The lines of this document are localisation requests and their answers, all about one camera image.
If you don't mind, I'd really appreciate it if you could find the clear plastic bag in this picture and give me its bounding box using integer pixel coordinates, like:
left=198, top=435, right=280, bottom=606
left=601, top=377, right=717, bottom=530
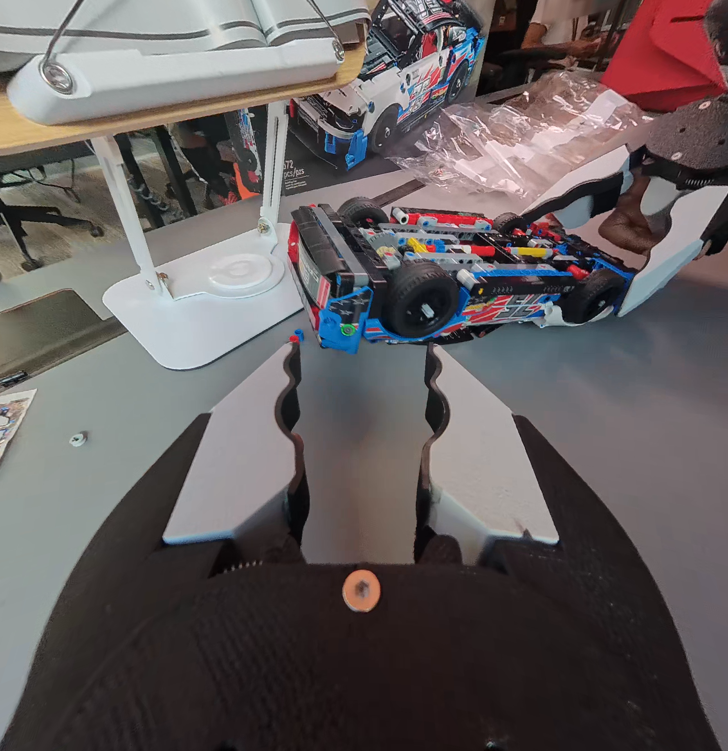
left=387, top=70, right=655, bottom=201

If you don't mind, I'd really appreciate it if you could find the black office chair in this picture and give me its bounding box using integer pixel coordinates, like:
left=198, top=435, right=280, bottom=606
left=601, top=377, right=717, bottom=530
left=498, top=46, right=583, bottom=84
left=0, top=167, right=105, bottom=273

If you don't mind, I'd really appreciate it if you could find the black table leg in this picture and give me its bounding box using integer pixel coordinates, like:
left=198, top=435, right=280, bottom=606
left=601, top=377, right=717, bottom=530
left=114, top=124, right=198, bottom=231

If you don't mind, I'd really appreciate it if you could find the person's right hand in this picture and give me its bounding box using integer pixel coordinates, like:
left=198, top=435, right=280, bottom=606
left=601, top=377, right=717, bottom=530
left=599, top=176, right=654, bottom=254

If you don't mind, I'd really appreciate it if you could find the toy car box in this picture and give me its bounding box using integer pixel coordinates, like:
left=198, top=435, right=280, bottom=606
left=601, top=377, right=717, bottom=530
left=223, top=0, right=489, bottom=197

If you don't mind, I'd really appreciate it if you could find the instruction sheet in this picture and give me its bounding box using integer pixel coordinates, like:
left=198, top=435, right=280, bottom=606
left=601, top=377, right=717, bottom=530
left=0, top=387, right=37, bottom=494

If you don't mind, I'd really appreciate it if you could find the toy brick race car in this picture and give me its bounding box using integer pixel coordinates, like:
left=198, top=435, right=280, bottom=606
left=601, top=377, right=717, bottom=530
left=288, top=196, right=641, bottom=357

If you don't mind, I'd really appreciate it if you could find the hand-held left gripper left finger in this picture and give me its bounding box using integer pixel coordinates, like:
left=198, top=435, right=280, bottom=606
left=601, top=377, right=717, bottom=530
left=162, top=342, right=311, bottom=549

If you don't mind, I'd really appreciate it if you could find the grey desk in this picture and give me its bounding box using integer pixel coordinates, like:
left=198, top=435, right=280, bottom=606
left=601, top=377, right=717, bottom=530
left=0, top=76, right=728, bottom=728

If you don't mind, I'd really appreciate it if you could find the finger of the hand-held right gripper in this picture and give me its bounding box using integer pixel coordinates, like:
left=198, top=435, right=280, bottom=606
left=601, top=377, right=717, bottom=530
left=618, top=175, right=724, bottom=319
left=518, top=145, right=635, bottom=230

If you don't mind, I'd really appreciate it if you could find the red paper box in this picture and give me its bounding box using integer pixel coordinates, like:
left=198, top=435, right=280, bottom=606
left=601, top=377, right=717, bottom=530
left=602, top=0, right=728, bottom=113

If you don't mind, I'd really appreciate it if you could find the white grey-striped case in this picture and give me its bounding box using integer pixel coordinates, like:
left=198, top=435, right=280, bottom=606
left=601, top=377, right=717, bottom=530
left=0, top=0, right=372, bottom=74

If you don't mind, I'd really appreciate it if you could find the white device with wire handle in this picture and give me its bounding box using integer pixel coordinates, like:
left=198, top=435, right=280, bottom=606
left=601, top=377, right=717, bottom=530
left=6, top=0, right=347, bottom=127

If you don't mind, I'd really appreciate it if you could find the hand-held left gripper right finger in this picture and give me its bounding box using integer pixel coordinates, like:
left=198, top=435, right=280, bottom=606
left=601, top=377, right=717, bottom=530
left=416, top=342, right=561, bottom=565

